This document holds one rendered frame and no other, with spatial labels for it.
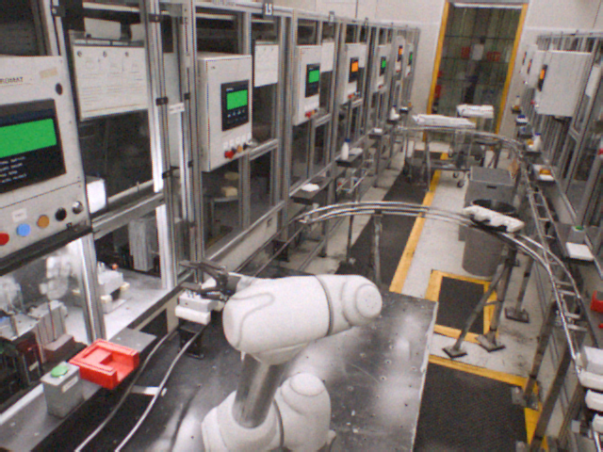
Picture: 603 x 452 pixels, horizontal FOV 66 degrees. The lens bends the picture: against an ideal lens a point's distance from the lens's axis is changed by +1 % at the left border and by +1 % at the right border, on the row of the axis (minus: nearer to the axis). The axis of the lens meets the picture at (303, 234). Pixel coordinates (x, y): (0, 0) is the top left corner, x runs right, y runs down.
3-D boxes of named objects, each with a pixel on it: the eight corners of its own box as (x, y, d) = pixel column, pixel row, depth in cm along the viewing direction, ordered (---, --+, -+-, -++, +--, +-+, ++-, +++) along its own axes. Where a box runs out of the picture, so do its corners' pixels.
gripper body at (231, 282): (246, 293, 161) (221, 287, 164) (246, 272, 158) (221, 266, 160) (236, 304, 155) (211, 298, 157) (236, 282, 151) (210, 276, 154)
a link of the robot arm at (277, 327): (277, 455, 143) (205, 477, 135) (263, 405, 153) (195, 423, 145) (345, 319, 89) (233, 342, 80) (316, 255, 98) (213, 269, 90)
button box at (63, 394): (63, 417, 129) (57, 384, 124) (40, 410, 131) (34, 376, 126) (85, 398, 136) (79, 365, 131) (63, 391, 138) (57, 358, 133)
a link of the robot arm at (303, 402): (336, 446, 146) (343, 392, 137) (282, 463, 139) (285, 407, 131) (316, 410, 160) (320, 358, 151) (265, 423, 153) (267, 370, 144)
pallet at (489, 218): (459, 221, 316) (462, 207, 312) (471, 217, 325) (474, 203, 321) (509, 240, 291) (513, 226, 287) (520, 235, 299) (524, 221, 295)
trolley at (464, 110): (486, 172, 736) (500, 110, 697) (448, 169, 746) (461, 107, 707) (480, 160, 812) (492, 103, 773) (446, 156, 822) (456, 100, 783)
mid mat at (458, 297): (498, 348, 318) (498, 347, 317) (416, 329, 334) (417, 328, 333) (496, 282, 405) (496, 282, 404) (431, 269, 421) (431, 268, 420)
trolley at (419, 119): (405, 185, 655) (416, 115, 616) (399, 173, 707) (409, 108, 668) (467, 188, 655) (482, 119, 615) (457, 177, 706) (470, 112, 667)
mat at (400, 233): (392, 319, 343) (392, 318, 342) (317, 301, 360) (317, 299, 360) (448, 153, 850) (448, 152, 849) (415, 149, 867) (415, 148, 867)
